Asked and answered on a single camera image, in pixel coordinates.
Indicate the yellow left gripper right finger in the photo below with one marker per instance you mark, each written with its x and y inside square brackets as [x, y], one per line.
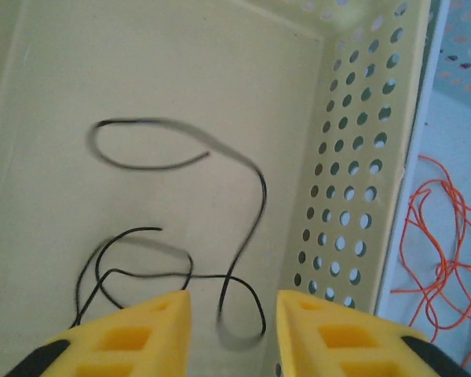
[337, 345]

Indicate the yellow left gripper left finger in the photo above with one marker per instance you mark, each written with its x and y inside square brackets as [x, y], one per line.
[141, 345]

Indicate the blue perforated plastic basket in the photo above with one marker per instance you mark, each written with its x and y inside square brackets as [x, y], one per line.
[435, 118]

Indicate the green perforated plastic basket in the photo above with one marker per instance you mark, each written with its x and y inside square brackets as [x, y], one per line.
[161, 78]

